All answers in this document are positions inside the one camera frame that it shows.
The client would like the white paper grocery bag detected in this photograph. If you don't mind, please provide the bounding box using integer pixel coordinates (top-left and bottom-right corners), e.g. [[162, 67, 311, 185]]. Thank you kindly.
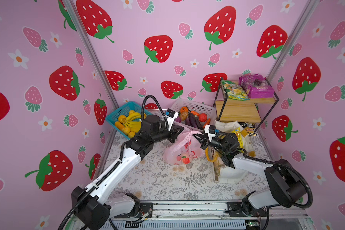
[[201, 125, 264, 184]]

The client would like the purple eggplant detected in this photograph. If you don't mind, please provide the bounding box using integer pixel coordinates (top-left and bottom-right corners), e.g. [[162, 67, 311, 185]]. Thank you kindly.
[[188, 113, 198, 128]]

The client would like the pink plastic grocery bag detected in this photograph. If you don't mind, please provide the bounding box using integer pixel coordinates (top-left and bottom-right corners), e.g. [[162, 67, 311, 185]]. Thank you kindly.
[[163, 130, 205, 165]]

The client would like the red bell pepper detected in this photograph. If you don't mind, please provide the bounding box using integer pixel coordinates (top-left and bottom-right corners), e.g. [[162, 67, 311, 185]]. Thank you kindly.
[[198, 113, 208, 123]]

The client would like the white plastic basket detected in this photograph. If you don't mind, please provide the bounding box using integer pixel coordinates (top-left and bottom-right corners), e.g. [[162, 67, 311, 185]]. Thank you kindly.
[[169, 99, 217, 125]]

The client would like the purple snack bag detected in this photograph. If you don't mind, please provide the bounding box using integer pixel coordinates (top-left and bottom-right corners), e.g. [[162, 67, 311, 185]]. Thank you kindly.
[[239, 74, 275, 99]]

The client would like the small orange pumpkin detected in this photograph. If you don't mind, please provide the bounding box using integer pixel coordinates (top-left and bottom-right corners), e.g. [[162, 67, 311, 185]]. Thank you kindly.
[[180, 106, 189, 113]]

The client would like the brown potato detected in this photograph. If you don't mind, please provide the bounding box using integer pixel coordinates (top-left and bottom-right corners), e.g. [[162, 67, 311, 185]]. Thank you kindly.
[[179, 111, 189, 121]]

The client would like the orange carrot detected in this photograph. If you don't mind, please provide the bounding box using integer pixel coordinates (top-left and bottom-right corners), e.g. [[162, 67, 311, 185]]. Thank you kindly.
[[203, 118, 211, 128]]

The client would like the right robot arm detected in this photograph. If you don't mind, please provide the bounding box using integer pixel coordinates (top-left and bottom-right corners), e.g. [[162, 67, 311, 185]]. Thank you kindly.
[[193, 132, 313, 216]]

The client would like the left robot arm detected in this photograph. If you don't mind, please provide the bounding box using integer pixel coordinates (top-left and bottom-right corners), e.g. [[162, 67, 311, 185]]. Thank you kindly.
[[59, 115, 184, 230]]

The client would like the black wire wooden shelf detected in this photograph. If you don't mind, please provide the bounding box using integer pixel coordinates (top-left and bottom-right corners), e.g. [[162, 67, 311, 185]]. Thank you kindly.
[[213, 83, 279, 132]]

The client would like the black yellow chips bag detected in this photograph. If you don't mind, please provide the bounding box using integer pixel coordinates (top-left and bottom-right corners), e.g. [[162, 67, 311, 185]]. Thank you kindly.
[[239, 122, 256, 136]]

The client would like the yellow lemon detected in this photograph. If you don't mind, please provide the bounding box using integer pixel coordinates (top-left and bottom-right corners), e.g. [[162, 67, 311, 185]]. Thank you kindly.
[[128, 131, 136, 139]]

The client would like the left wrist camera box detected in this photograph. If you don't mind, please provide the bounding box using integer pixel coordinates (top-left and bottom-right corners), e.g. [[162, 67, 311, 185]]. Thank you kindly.
[[164, 109, 178, 131]]

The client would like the green yellow snack bag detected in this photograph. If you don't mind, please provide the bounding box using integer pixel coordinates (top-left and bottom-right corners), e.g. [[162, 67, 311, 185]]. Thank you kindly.
[[221, 80, 250, 101]]

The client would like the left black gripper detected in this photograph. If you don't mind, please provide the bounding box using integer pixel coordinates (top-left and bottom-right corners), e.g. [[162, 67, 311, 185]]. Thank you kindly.
[[149, 124, 183, 146]]

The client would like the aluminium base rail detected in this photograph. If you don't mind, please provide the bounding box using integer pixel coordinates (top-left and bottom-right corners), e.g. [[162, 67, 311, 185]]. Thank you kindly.
[[68, 199, 314, 230]]

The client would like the teal plastic basket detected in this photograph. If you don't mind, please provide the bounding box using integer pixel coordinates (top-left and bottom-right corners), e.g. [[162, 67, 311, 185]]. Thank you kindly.
[[106, 102, 142, 140]]

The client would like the yellow banana bunch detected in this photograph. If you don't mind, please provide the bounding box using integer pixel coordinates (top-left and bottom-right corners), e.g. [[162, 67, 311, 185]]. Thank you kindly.
[[125, 112, 141, 133]]

